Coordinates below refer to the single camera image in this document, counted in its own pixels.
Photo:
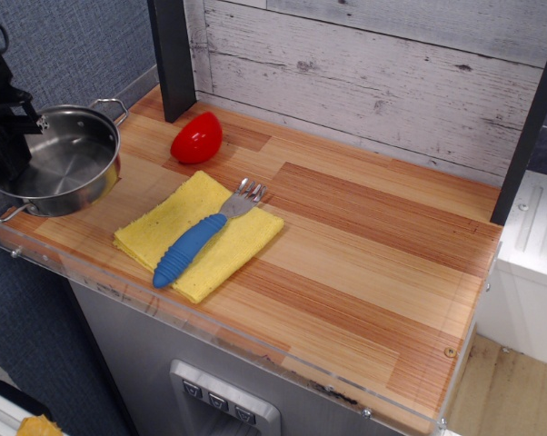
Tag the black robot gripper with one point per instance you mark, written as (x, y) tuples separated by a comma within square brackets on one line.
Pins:
[(17, 118)]

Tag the stainless steel pot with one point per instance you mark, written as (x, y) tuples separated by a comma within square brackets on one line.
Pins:
[(74, 162)]

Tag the yellow folded napkin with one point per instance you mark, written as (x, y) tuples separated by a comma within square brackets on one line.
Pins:
[(147, 238)]

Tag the red plastic egg half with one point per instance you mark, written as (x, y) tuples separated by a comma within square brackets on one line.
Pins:
[(199, 140)]

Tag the grey toy fridge cabinet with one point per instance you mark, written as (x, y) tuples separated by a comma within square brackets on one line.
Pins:
[(138, 349)]

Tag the silver dispenser button panel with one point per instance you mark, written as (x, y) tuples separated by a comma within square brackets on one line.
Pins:
[(211, 406)]

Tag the clear acrylic table guard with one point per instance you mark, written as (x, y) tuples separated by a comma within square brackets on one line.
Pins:
[(368, 292)]

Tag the white side cabinet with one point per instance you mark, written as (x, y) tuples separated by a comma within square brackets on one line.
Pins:
[(513, 307)]

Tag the blue handled metal fork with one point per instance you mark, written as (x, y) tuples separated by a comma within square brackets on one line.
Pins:
[(182, 252)]

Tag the dark right frame post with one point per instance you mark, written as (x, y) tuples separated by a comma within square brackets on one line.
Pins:
[(523, 153)]

